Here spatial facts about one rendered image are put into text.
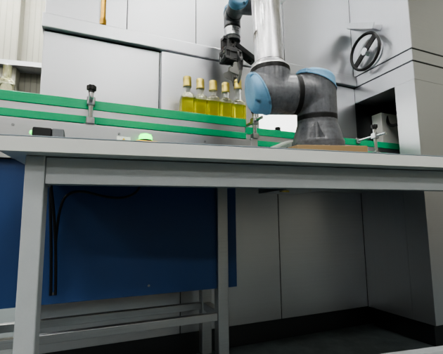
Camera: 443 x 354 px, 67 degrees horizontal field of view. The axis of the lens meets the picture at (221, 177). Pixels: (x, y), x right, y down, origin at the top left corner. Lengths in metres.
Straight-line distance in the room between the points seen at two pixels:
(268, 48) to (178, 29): 0.78
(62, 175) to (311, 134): 0.64
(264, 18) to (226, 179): 0.49
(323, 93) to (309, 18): 1.19
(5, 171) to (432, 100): 1.84
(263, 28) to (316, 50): 1.06
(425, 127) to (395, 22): 0.58
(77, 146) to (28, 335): 0.40
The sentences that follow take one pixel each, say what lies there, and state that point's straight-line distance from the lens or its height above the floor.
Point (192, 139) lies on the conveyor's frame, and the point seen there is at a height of 0.86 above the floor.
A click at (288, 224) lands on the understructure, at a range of 1.72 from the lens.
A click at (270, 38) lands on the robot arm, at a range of 1.04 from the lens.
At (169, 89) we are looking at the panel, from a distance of 1.55.
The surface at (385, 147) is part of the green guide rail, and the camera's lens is 1.94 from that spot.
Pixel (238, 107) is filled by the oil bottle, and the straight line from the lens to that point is 1.47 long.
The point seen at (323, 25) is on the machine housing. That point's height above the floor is 1.68.
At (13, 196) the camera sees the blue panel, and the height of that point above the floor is 0.65.
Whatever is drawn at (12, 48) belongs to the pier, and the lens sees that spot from 5.18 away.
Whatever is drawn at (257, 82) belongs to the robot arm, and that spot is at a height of 0.94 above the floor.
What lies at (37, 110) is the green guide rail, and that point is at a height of 0.91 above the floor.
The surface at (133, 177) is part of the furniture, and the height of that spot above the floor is 0.67.
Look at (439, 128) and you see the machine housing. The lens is 1.97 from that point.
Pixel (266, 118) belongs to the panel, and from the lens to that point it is 1.71.
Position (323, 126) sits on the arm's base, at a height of 0.82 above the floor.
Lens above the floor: 0.57
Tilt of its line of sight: 7 degrees up
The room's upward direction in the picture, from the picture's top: 1 degrees counter-clockwise
